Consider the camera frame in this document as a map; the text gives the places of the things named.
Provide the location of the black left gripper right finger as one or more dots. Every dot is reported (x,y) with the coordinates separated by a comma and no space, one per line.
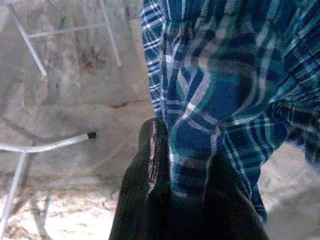
(220,212)

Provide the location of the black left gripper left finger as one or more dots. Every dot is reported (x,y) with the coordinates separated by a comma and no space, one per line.
(140,200)

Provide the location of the blue green plaid garment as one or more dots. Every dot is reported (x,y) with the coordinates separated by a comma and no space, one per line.
(225,100)

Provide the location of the light blue plastic table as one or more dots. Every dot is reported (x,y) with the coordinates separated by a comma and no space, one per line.
(62,142)

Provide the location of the grey white folding chair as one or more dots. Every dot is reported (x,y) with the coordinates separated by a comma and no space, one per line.
(40,63)

